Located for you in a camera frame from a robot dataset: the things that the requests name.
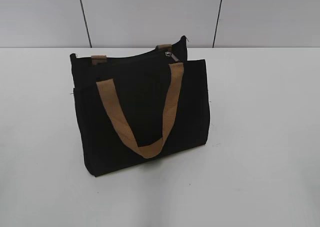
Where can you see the black tote bag tan handles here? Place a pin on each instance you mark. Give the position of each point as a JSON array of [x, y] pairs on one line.
[[131, 110]]

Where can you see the silver metal zipper pull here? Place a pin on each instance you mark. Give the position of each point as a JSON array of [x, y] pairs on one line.
[[170, 57]]

